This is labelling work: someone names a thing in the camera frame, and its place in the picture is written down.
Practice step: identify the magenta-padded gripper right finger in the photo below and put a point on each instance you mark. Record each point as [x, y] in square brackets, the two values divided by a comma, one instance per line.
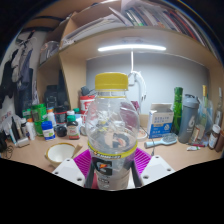
[151, 170]

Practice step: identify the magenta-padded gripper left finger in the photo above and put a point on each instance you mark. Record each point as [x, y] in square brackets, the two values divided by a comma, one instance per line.
[73, 170]

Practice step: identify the clear bottle with yellow cap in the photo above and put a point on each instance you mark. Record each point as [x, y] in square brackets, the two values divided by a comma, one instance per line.
[111, 133]

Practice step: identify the wooden spoon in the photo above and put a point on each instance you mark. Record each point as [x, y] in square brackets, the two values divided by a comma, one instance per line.
[78, 149]

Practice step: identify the cream ceramic cup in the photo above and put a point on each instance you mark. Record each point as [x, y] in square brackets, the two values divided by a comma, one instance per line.
[59, 153]

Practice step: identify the light blue hairbrush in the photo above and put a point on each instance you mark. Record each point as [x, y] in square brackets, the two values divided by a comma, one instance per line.
[166, 139]

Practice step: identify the brown bottle with green cap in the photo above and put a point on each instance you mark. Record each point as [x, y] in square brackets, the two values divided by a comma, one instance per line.
[73, 130]

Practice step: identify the white bottle with blue label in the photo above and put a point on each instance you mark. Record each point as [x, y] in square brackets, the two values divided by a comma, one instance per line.
[48, 131]

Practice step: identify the blue and white box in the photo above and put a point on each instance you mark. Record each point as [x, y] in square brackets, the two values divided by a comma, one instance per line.
[160, 123]

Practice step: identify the grey shaker bottle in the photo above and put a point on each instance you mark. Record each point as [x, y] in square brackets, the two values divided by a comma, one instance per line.
[188, 120]

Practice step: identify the green plastic container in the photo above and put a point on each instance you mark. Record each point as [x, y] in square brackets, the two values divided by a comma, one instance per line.
[39, 116]

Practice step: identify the red and white canister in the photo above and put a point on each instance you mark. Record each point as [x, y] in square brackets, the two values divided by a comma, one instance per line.
[86, 106]

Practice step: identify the maroon pouch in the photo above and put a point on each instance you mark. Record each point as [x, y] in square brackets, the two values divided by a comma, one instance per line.
[136, 106]

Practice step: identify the green glass bottle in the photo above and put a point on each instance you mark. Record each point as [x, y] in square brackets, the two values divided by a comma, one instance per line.
[177, 110]

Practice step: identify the brown jar with white lid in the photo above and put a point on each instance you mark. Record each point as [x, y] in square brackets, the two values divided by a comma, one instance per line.
[214, 136]

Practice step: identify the brown mug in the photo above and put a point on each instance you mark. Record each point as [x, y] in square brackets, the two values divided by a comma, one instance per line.
[220, 141]

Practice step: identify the tall clear glass bottle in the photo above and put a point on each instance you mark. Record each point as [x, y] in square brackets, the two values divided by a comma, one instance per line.
[219, 110]

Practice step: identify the white power strip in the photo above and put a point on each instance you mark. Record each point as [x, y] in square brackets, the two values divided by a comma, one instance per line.
[132, 78]

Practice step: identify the hanging dark clothes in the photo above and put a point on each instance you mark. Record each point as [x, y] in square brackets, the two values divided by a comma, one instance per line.
[16, 73]

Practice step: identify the white LED desk lamp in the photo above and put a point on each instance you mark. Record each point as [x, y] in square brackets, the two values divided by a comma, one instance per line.
[131, 47]

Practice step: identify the wooden shelf unit with books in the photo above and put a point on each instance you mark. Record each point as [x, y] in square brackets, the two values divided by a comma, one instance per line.
[133, 30]

